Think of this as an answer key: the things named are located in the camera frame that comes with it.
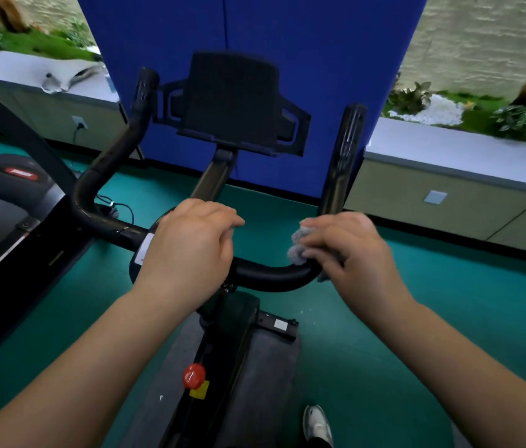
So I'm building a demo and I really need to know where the person's left hand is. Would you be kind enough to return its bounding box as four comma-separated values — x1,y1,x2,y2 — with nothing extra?
132,198,246,318

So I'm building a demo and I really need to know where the green moss bed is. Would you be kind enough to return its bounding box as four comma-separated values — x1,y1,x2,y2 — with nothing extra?
382,90,526,147
0,21,101,61

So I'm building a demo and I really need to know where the grey cleaning cloth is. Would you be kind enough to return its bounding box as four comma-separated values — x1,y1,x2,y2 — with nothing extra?
287,226,346,283

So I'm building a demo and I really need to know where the clear plastic wrapper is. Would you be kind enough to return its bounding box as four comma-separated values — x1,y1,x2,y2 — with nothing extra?
41,65,105,94

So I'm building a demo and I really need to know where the black treadmill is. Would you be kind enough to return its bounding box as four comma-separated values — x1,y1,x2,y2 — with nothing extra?
0,74,94,383

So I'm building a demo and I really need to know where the low green leafy plant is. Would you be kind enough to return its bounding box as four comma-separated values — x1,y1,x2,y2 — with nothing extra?
386,72,433,116

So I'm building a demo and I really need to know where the person's right forearm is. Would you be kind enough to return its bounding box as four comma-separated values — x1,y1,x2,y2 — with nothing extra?
370,301,526,448

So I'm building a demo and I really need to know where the person's right hand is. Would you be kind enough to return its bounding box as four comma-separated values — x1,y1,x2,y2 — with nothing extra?
298,212,415,330

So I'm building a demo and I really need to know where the black tablet holder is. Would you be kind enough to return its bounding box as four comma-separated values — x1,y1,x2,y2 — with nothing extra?
153,50,312,158

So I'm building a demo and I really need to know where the black power cable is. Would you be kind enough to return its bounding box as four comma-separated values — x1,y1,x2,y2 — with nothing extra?
72,125,136,225

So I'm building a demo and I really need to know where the person's white right shoe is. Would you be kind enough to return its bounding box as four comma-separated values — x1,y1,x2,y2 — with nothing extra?
302,404,334,448

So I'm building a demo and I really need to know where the white pebble path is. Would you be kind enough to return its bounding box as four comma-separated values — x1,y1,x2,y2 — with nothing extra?
389,93,465,126

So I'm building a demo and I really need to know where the black exercise bike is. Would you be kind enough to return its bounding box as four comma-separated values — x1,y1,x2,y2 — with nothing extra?
70,50,369,448

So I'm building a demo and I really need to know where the blue padded column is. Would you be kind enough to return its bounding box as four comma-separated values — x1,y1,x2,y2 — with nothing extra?
75,0,431,199

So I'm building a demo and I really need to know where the brown tree trunk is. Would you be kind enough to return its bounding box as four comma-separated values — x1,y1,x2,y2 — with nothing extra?
0,0,29,33

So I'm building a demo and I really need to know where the person's left forearm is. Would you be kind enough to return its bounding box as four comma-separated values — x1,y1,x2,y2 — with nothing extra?
0,284,194,448

